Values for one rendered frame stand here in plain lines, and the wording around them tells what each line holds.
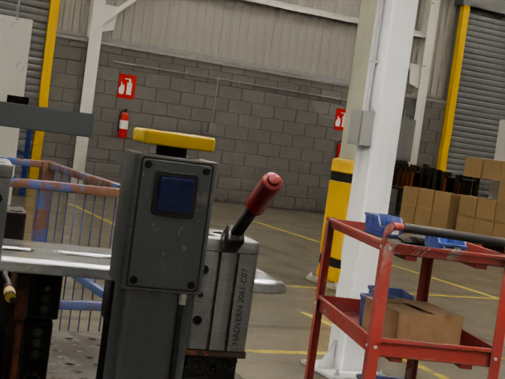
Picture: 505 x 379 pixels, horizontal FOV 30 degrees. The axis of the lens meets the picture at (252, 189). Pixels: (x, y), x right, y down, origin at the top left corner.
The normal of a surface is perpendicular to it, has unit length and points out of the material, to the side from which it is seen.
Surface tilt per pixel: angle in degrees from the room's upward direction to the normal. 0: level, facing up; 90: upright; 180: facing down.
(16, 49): 90
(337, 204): 90
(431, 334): 90
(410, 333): 90
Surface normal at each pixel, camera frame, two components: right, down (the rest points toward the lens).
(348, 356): 0.43, 0.11
